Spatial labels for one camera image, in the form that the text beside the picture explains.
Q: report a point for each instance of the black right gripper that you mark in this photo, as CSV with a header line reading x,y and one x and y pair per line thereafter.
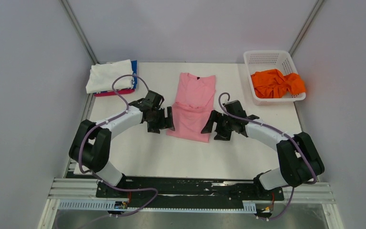
x,y
216,117

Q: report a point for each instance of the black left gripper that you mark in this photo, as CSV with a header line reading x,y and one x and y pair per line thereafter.
x,y
167,122

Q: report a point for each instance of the pink t-shirt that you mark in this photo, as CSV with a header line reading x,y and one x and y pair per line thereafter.
x,y
192,107

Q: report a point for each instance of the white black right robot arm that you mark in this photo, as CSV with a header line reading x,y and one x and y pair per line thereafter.
x,y
299,160

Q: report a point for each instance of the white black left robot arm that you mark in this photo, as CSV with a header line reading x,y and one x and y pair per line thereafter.
x,y
92,142

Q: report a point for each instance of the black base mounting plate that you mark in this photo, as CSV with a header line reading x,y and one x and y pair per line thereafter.
x,y
188,192

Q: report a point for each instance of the blue folded t-shirt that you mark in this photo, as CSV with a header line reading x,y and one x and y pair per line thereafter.
x,y
134,78

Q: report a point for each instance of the orange t-shirt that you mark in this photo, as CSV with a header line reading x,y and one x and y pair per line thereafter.
x,y
271,84

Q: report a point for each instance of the white folded t-shirt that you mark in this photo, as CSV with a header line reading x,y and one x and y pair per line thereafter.
x,y
102,76

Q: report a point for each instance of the white slotted cable duct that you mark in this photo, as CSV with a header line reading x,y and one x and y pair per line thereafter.
x,y
113,205

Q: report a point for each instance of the silver aluminium front rail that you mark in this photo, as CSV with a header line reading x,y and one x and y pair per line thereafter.
x,y
85,189

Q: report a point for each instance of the silver aluminium frame post left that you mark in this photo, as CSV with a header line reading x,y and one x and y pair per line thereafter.
x,y
77,27

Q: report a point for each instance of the silver aluminium frame post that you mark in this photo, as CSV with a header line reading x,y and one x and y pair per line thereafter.
x,y
77,27
307,23

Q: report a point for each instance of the silver aluminium frame post right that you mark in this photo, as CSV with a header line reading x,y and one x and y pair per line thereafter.
x,y
307,23

